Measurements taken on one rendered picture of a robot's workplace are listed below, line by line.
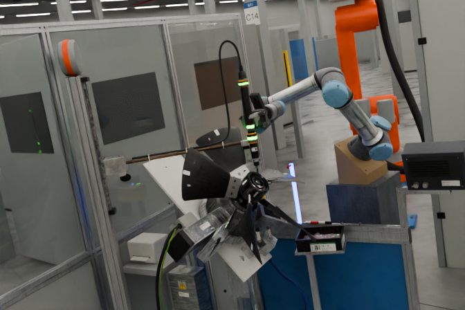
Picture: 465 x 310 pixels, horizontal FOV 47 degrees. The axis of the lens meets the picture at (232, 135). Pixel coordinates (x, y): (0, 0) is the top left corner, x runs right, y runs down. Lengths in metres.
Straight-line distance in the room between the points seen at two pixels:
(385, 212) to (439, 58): 1.37
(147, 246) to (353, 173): 1.13
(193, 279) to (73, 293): 0.54
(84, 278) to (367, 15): 4.52
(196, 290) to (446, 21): 2.43
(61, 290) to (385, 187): 1.67
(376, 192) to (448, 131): 1.26
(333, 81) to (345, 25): 3.72
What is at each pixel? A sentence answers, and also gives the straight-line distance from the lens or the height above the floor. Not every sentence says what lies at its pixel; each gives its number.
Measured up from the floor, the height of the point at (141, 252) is 0.92.
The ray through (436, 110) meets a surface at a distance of 3.96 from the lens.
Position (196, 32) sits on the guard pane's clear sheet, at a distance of 3.39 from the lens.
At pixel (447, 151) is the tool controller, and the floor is 1.23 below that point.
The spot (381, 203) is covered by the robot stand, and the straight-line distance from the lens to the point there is 2.89.
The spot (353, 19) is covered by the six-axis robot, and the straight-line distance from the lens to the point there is 6.21.
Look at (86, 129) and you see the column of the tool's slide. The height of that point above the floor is 1.57.
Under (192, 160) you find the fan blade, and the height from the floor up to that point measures 1.38.
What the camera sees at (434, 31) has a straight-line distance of 3.90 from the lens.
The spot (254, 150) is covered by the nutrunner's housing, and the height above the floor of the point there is 1.35.
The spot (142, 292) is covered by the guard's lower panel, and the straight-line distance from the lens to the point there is 2.92.
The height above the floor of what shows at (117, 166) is 1.38.
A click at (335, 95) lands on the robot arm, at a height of 1.52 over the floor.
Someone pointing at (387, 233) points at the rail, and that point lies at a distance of 2.68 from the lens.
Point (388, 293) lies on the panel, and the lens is 2.84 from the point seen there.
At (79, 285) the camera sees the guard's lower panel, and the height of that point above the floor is 0.88.
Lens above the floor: 1.80
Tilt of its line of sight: 9 degrees down
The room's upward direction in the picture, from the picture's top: 10 degrees counter-clockwise
